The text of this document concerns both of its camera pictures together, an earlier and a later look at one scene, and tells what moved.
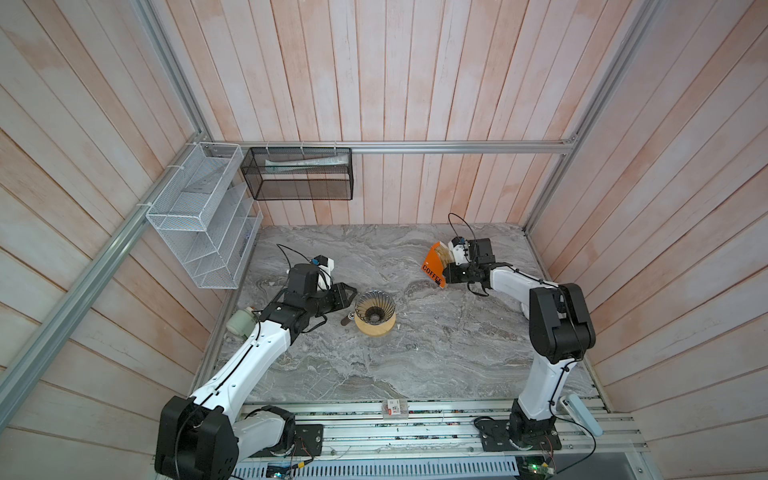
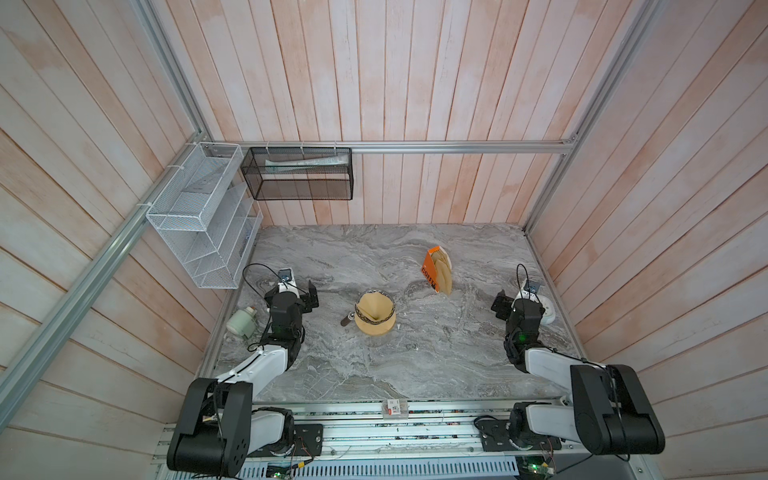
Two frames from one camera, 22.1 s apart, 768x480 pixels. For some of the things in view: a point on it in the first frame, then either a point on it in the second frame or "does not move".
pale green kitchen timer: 242,322 does not move
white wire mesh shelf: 209,216 does not move
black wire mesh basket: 299,173 does not move
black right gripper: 450,273 -> 502,304
